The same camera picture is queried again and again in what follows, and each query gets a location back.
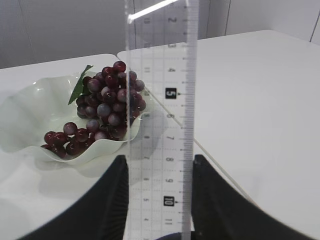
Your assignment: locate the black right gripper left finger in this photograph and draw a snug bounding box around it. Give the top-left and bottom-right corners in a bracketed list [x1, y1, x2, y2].
[22, 155, 129, 240]

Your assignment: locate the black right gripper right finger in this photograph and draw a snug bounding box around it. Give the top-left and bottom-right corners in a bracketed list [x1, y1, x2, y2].
[191, 154, 314, 240]

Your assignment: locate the purple grape bunch with leaves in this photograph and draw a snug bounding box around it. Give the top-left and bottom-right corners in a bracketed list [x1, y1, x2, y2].
[41, 60, 147, 160]

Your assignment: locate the pale green wavy plate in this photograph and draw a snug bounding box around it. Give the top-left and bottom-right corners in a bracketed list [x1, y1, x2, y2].
[0, 72, 156, 165]

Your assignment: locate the clear plastic ruler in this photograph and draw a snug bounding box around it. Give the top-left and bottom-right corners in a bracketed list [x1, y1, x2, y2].
[123, 0, 199, 240]

